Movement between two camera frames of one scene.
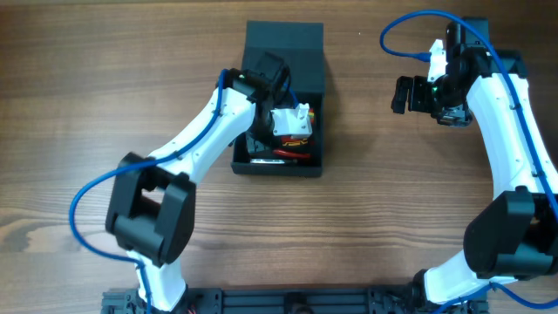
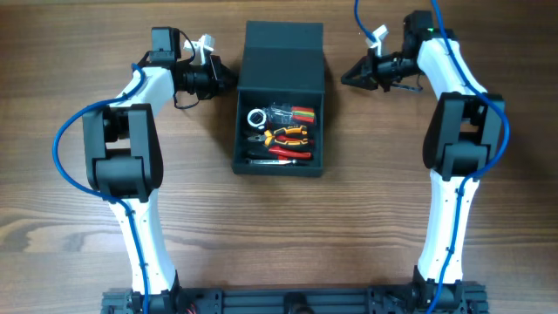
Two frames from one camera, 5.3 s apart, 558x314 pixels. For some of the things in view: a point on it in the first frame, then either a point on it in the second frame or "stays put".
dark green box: [301, 44] stays put
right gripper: [419, 94] → [373, 71]
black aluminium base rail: [294, 300] stays put
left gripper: [257, 142] → [214, 78]
